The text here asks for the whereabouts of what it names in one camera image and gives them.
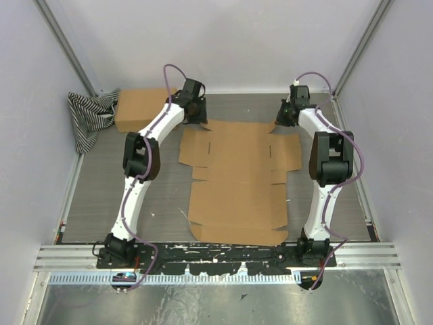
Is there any white slotted cable duct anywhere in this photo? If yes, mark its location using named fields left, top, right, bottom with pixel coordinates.
left=47, top=271, right=301, bottom=286

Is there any aluminium corner post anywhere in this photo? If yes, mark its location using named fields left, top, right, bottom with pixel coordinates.
left=34, top=1, right=102, bottom=96
left=334, top=0, right=394, bottom=98

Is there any closed brown cardboard box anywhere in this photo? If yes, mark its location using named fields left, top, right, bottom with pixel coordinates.
left=115, top=88, right=168, bottom=133

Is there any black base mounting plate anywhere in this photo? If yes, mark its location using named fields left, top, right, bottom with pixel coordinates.
left=97, top=242, right=326, bottom=276

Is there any left aluminium corner post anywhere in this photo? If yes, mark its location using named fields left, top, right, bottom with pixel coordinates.
left=34, top=1, right=102, bottom=96

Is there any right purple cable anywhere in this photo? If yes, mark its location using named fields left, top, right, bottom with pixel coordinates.
left=294, top=71, right=367, bottom=293

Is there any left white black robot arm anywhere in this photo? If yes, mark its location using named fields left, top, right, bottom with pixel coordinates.
left=99, top=78, right=207, bottom=269

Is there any aluminium front rail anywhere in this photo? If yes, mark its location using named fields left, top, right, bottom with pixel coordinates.
left=34, top=242, right=401, bottom=275

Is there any right aluminium corner post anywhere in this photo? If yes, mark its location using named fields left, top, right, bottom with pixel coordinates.
left=334, top=0, right=394, bottom=98

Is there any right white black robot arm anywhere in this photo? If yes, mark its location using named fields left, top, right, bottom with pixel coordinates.
left=276, top=81, right=354, bottom=267

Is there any striped black white cloth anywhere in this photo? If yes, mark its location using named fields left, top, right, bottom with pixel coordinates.
left=67, top=89, right=120, bottom=154

